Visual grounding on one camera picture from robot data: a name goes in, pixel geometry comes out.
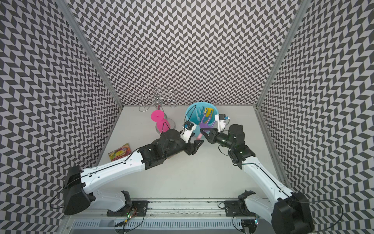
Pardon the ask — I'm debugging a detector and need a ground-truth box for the purple rake pink handle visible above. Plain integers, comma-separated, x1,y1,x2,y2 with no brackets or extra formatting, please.
199,116,216,129

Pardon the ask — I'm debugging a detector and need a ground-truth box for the aluminium front rail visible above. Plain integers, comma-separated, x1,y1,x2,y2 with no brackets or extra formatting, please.
57,199,276,234

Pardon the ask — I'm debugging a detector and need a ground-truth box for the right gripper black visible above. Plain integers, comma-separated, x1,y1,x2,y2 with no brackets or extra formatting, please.
200,128,235,150

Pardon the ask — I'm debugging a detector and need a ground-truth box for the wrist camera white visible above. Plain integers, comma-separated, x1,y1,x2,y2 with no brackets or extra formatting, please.
215,114,230,132
180,121,196,143

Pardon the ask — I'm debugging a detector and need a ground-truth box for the orange candy bag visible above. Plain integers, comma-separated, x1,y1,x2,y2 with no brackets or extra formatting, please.
108,143,132,161

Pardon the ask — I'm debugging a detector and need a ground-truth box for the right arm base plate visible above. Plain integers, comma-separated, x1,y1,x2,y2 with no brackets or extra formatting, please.
224,200,257,217

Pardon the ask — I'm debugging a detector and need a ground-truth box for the turquoise plastic bucket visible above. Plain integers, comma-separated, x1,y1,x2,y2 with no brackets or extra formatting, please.
185,102,219,137

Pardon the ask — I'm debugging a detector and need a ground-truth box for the blue rake yellow handle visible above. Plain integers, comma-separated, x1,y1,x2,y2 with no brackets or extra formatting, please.
195,106,205,123

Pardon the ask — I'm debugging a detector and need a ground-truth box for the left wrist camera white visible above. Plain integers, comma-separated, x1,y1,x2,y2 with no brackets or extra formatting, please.
180,121,196,143

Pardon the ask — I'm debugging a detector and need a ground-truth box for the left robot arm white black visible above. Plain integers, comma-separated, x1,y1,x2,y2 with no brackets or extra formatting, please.
62,129,203,215

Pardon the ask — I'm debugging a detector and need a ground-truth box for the yellow toy shovel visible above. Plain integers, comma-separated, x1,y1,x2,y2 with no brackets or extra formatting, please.
204,107,214,118

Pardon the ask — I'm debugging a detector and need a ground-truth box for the chrome wire glass rack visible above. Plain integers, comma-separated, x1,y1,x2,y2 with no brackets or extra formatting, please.
138,88,178,130

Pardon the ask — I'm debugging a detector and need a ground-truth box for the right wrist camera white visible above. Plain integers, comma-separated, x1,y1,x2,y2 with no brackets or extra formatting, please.
215,114,230,132

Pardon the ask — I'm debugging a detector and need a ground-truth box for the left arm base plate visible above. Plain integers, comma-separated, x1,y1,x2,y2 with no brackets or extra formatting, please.
106,200,149,217

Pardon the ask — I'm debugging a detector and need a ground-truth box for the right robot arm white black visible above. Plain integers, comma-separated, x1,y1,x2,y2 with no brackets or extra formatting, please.
200,124,314,234

